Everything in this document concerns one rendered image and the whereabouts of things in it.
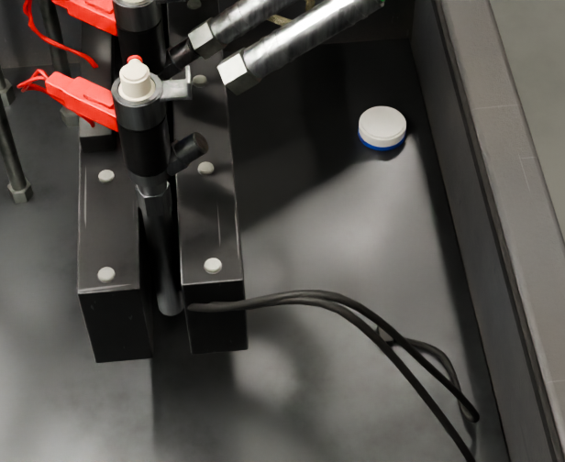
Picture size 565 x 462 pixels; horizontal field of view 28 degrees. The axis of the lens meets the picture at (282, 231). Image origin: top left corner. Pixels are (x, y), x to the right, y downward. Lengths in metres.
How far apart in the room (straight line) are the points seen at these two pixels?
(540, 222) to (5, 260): 0.41
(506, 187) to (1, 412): 0.38
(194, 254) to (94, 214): 0.07
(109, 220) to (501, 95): 0.30
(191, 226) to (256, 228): 0.19
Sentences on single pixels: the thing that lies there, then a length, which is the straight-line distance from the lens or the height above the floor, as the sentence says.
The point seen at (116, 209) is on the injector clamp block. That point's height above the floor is 0.98.
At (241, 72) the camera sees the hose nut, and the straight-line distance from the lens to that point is 0.62.
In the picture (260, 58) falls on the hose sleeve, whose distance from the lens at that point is 0.61.
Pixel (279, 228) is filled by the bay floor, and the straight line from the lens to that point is 0.90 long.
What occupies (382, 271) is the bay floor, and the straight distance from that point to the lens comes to 0.88.
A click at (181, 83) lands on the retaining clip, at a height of 1.09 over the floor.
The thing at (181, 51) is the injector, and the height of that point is 1.05.
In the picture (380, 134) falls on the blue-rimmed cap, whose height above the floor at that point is 0.85.
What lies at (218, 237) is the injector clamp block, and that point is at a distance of 0.71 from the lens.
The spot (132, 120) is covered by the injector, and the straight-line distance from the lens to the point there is 0.63.
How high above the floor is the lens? 1.54
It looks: 52 degrees down
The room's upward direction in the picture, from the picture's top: 1 degrees counter-clockwise
